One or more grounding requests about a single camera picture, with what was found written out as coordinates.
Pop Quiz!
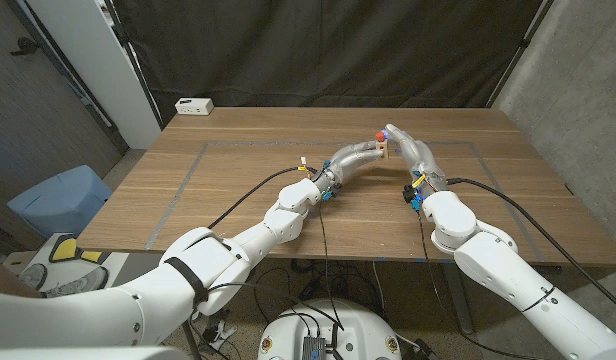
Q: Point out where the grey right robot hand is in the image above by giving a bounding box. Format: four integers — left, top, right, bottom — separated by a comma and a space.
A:
384, 123, 449, 196

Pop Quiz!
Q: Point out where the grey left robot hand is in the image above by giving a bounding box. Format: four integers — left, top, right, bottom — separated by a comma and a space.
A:
315, 141, 384, 199

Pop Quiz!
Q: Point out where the black backdrop curtain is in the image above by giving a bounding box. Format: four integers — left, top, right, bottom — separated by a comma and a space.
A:
110, 0, 557, 124

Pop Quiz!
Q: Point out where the grey tape outline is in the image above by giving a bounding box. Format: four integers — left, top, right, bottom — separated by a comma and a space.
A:
145, 140, 547, 264

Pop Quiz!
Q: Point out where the black backdrop stand pole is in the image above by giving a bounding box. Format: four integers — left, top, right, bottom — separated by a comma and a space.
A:
102, 0, 165, 131
486, 0, 557, 108

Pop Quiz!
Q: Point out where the white table leg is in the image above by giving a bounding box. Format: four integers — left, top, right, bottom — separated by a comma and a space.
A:
442, 262, 475, 335

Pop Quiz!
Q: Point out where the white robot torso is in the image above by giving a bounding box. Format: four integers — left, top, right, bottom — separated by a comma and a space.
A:
257, 298, 403, 360

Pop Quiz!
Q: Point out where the white power strip box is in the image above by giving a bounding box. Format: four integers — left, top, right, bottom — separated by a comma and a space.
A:
174, 97, 215, 117

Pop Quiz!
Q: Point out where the black antenna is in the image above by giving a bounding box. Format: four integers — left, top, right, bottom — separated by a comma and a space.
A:
327, 323, 342, 360

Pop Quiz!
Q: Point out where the grey electronics box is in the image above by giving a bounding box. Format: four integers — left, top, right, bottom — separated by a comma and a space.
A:
301, 335, 328, 360

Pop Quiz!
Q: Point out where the white panel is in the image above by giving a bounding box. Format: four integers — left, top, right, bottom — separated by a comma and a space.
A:
25, 0, 162, 150

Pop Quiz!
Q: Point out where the light blue bin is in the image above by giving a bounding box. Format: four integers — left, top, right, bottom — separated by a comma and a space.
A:
6, 164, 114, 239

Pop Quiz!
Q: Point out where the grey sneaker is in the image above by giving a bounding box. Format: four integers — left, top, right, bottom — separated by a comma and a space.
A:
42, 266, 110, 299

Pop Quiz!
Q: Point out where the person's bare leg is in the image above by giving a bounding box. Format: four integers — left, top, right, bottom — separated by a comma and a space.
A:
0, 259, 42, 300

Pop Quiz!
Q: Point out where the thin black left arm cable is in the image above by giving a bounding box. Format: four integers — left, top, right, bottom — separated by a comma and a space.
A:
190, 199, 345, 331

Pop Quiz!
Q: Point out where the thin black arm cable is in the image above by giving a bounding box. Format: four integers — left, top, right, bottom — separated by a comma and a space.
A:
190, 199, 345, 331
416, 209, 549, 360

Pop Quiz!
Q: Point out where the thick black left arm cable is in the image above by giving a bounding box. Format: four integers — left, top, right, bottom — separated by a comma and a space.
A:
207, 165, 319, 230

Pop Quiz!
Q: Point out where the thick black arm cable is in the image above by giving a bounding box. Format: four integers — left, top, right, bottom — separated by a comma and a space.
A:
446, 177, 616, 316
207, 165, 319, 230

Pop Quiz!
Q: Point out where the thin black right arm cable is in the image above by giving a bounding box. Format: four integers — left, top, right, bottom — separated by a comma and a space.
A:
416, 209, 549, 360

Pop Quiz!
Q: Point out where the tangle of black floor cables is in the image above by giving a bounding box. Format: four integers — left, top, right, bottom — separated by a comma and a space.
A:
252, 257, 384, 321

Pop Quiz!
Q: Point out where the white floor cable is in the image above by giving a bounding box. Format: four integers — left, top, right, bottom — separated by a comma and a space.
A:
371, 259, 388, 315

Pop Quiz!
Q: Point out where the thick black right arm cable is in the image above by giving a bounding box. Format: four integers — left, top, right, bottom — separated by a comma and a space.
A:
446, 177, 616, 316

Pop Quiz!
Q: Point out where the black door handle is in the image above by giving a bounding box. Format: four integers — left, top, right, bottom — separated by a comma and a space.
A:
8, 36, 41, 56

